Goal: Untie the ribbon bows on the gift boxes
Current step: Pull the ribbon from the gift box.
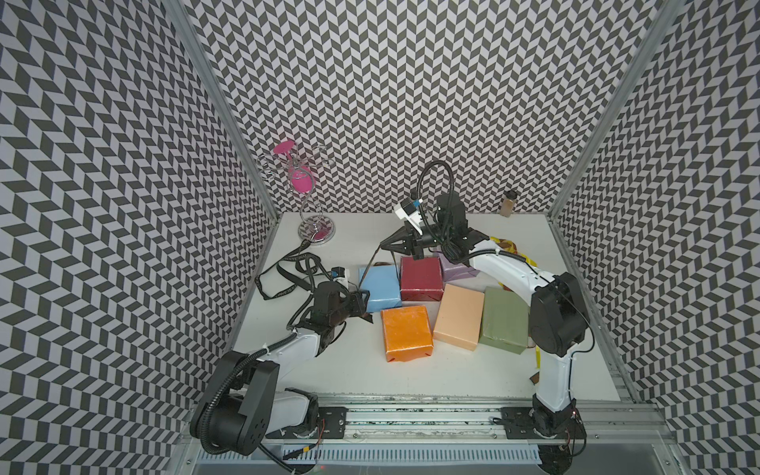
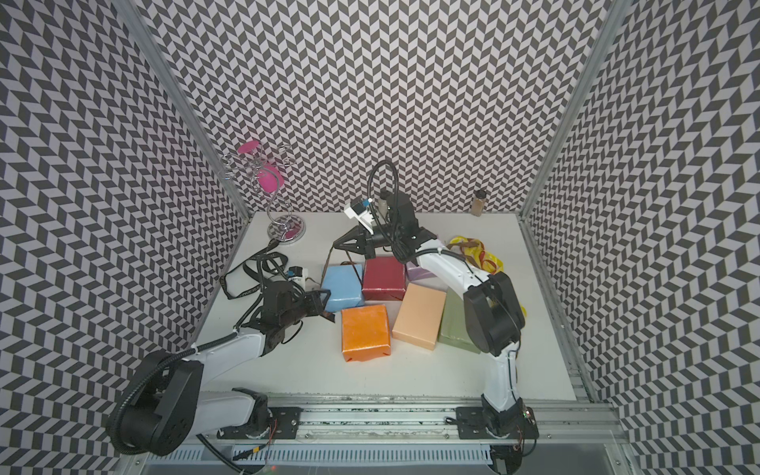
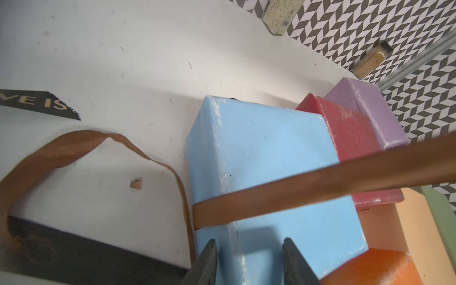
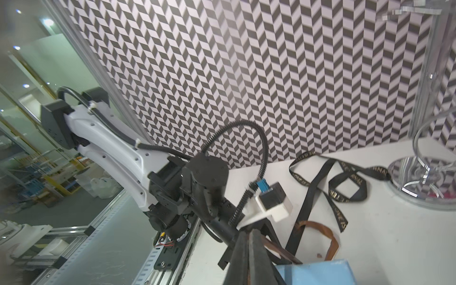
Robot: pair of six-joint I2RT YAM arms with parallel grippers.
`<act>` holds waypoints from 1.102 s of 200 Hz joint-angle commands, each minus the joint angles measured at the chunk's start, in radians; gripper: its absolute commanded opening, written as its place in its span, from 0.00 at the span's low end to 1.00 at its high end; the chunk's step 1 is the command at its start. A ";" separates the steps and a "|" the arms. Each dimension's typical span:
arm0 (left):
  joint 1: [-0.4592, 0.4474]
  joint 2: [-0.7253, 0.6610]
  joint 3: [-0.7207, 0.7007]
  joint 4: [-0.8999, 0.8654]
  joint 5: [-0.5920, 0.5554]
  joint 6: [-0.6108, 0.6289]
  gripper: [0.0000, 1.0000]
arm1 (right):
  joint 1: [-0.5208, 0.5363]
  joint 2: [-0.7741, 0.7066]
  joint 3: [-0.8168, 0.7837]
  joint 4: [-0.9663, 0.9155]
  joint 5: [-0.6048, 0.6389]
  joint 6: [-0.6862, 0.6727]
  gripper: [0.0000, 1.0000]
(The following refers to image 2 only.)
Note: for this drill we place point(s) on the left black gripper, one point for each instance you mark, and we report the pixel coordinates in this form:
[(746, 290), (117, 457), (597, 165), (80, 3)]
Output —
[(315, 301)]

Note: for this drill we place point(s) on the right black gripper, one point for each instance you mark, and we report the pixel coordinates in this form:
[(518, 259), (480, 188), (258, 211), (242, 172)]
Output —
[(362, 242)]

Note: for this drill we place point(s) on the blue gift box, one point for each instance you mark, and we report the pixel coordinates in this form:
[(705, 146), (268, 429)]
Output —
[(345, 285)]

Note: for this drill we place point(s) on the red gift box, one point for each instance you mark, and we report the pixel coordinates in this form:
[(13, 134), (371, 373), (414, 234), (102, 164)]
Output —
[(384, 279)]

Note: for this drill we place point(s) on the black ribbon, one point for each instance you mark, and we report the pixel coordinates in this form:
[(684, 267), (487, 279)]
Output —
[(261, 268)]

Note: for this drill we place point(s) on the purple gift box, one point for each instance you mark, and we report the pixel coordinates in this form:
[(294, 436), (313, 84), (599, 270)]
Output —
[(415, 272)]

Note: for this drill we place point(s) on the orange gift box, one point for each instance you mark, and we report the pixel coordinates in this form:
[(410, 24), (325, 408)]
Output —
[(365, 333)]

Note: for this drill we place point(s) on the peach gift box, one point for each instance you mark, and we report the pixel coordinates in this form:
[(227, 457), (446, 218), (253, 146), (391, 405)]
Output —
[(419, 317)]

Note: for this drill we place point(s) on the green gift box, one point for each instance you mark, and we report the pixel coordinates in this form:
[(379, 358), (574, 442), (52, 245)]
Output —
[(453, 331)]

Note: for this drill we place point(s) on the yellow ribbon of peach box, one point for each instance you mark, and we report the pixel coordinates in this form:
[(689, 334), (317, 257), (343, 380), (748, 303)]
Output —
[(475, 255)]

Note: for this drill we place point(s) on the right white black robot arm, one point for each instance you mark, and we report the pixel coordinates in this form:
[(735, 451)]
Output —
[(493, 316)]

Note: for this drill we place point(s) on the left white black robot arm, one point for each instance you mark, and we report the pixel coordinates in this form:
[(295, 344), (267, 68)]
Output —
[(166, 402)]

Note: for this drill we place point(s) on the light spice jar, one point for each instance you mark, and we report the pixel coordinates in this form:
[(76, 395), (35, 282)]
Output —
[(382, 203)]

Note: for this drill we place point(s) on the silver pink jewelry stand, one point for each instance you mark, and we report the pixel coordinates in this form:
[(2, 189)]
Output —
[(249, 162)]

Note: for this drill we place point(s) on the brown spice jar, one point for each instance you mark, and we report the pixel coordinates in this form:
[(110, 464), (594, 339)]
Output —
[(478, 203)]

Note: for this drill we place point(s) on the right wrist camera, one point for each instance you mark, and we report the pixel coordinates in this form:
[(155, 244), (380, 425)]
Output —
[(361, 210)]

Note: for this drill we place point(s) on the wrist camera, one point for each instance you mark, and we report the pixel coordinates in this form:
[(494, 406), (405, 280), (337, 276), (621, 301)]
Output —
[(297, 274), (361, 210)]

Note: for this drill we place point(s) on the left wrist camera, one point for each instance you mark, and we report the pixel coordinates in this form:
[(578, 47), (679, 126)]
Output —
[(297, 274)]

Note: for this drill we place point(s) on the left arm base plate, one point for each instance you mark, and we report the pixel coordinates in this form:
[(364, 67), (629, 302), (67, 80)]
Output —
[(274, 423)]

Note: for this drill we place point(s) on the aluminium front rail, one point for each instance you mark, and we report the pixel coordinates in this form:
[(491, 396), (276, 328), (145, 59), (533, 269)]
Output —
[(364, 419)]

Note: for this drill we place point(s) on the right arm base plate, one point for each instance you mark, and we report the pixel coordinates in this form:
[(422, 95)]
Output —
[(483, 423)]

